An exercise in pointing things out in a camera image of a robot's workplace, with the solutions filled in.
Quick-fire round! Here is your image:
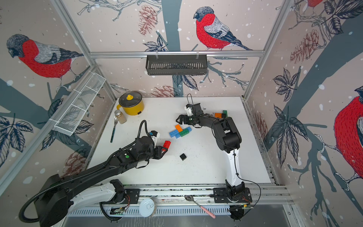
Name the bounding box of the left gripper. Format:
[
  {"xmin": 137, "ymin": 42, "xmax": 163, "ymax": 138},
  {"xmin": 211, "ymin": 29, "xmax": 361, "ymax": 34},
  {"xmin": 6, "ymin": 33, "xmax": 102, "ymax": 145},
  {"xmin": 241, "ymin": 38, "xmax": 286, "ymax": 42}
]
[{"xmin": 138, "ymin": 145, "xmax": 169, "ymax": 163}]

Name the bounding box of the orange lego brick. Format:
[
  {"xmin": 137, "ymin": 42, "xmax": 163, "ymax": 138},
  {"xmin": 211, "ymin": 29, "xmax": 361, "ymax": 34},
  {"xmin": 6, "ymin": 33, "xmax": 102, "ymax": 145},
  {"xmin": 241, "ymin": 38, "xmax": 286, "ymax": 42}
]
[
  {"xmin": 214, "ymin": 113, "xmax": 223, "ymax": 118},
  {"xmin": 175, "ymin": 125, "xmax": 183, "ymax": 132}
]

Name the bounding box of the red lego brick back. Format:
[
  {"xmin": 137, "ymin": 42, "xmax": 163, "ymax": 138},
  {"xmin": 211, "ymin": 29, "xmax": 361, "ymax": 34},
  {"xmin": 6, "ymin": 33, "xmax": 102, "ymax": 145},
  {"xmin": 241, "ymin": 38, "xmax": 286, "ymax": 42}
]
[{"xmin": 163, "ymin": 141, "xmax": 171, "ymax": 149}]

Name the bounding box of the black small lego brick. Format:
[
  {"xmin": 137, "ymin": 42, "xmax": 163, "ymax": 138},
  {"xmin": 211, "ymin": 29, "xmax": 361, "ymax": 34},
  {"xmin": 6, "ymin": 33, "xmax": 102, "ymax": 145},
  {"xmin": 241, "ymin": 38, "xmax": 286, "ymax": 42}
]
[{"xmin": 180, "ymin": 153, "xmax": 187, "ymax": 161}]

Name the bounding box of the dark green lego brick front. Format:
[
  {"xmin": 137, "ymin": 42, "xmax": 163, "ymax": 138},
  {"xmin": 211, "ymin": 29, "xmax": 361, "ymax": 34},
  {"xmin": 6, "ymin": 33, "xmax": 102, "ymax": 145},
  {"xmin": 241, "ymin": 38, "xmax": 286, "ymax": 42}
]
[{"xmin": 179, "ymin": 129, "xmax": 190, "ymax": 137}]

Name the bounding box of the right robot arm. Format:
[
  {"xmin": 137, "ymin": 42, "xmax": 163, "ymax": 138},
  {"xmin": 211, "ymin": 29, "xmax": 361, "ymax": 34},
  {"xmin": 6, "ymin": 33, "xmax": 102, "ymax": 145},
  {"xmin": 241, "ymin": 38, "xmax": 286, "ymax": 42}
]
[{"xmin": 176, "ymin": 104, "xmax": 245, "ymax": 201}]

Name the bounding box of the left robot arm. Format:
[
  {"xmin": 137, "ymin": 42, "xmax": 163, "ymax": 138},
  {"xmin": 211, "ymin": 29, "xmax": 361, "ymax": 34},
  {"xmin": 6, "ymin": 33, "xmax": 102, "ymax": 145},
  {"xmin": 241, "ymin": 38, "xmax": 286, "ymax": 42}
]
[{"xmin": 18, "ymin": 131, "xmax": 171, "ymax": 227}]

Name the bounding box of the yellow pot with lid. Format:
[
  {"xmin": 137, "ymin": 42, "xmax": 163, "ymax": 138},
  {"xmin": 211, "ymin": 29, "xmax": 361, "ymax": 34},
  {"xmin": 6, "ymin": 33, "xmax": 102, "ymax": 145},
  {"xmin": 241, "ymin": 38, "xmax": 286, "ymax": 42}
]
[{"xmin": 116, "ymin": 91, "xmax": 144, "ymax": 115}]

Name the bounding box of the small glass jar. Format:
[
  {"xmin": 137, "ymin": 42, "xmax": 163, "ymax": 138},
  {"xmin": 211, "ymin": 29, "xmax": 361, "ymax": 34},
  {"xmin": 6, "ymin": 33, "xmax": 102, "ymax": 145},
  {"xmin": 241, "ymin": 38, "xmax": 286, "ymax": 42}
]
[{"xmin": 114, "ymin": 110, "xmax": 127, "ymax": 124}]

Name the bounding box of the white round lid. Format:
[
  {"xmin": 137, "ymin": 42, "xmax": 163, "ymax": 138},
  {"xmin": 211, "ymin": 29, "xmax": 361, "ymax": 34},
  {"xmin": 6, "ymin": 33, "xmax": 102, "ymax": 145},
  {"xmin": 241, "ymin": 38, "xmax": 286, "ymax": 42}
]
[{"xmin": 139, "ymin": 198, "xmax": 156, "ymax": 218}]

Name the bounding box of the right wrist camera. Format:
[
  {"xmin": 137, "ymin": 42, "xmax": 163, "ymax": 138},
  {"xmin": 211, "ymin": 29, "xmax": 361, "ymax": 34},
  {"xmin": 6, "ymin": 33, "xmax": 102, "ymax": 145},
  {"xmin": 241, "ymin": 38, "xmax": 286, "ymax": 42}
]
[{"xmin": 184, "ymin": 104, "xmax": 194, "ymax": 116}]

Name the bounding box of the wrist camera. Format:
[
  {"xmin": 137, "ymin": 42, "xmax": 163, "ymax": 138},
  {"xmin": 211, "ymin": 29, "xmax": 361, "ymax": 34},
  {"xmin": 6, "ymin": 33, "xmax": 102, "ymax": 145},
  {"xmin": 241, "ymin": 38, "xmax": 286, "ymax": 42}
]
[
  {"xmin": 184, "ymin": 104, "xmax": 194, "ymax": 116},
  {"xmin": 149, "ymin": 130, "xmax": 160, "ymax": 147}
]

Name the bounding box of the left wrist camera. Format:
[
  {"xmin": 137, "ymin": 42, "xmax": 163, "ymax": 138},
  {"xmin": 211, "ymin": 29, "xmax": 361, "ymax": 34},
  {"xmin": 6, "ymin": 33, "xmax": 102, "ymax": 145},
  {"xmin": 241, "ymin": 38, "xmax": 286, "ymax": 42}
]
[{"xmin": 149, "ymin": 130, "xmax": 160, "ymax": 147}]

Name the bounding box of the pink handled spoon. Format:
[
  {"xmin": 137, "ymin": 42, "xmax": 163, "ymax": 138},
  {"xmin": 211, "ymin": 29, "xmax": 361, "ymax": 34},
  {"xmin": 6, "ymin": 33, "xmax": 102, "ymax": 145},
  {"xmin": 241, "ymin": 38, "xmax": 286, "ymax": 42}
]
[{"xmin": 184, "ymin": 195, "xmax": 216, "ymax": 219}]

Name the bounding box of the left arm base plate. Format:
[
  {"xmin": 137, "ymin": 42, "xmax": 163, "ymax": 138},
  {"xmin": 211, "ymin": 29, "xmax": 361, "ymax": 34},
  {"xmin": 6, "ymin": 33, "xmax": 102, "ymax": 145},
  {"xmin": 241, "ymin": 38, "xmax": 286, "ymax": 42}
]
[{"xmin": 103, "ymin": 189, "xmax": 140, "ymax": 205}]

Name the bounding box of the black wire shelf basket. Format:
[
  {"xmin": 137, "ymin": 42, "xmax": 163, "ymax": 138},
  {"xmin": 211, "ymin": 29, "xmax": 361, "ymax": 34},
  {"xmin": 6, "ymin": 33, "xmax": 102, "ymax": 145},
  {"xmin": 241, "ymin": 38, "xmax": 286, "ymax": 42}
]
[{"xmin": 146, "ymin": 54, "xmax": 208, "ymax": 76}]

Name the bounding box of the teal handled spoon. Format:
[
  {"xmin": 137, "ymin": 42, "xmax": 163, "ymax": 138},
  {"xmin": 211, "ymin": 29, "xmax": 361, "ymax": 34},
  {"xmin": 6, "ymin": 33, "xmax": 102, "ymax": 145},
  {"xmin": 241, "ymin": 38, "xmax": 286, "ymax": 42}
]
[{"xmin": 110, "ymin": 117, "xmax": 119, "ymax": 143}]

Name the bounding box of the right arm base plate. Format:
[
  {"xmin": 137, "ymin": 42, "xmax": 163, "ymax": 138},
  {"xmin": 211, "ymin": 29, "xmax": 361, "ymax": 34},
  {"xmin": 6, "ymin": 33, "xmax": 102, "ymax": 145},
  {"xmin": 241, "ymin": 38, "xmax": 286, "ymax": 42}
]
[{"xmin": 209, "ymin": 187, "xmax": 253, "ymax": 203}]

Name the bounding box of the white wire wall basket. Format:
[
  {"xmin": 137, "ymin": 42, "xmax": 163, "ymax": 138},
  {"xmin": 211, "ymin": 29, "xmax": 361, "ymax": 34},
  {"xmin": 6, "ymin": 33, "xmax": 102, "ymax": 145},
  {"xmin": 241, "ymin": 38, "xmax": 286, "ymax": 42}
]
[{"xmin": 53, "ymin": 71, "xmax": 106, "ymax": 136}]

